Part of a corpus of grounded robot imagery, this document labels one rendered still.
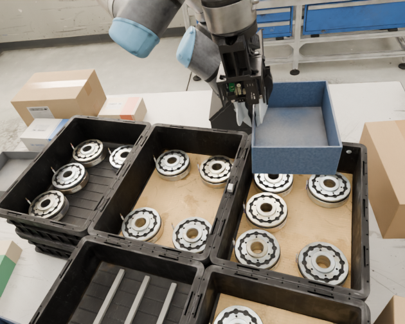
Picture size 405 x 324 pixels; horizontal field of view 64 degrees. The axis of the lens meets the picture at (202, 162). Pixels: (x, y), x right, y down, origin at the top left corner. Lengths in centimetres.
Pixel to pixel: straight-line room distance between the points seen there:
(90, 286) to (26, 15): 376
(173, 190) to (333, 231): 43
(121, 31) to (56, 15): 361
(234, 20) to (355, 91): 105
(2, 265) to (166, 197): 51
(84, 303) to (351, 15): 249
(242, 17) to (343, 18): 228
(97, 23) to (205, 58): 297
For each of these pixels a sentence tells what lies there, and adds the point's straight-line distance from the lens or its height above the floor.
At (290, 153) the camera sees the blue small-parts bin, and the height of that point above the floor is 113.
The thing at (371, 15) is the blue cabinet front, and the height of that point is 43.
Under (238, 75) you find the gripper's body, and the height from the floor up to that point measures 127.
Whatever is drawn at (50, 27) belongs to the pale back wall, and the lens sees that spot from 427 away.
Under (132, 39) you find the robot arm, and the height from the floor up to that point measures 132.
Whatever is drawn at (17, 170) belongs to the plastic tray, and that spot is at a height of 70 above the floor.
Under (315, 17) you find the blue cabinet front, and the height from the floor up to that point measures 45.
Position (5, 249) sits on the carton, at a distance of 115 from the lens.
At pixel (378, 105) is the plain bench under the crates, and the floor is 70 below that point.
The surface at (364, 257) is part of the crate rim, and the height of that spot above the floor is 92.
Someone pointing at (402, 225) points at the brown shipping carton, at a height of 76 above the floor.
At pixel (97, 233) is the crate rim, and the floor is 93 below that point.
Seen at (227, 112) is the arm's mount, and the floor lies 82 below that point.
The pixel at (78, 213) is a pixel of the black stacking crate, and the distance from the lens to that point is 100.
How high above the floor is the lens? 154
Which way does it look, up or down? 46 degrees down
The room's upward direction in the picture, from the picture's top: 12 degrees counter-clockwise
